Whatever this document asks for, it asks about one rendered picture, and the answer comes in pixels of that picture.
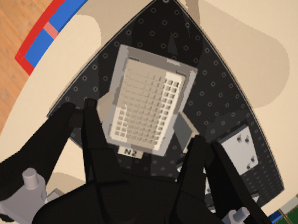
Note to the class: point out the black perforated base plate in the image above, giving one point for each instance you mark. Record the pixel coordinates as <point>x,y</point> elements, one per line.
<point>216,106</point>

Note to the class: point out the beige label reading n2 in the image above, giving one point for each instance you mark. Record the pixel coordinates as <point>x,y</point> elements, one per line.
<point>130,152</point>

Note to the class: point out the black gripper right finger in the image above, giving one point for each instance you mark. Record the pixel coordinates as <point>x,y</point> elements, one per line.
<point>232,200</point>

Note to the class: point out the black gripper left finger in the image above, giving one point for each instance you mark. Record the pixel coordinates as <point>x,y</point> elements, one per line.
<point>23,188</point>

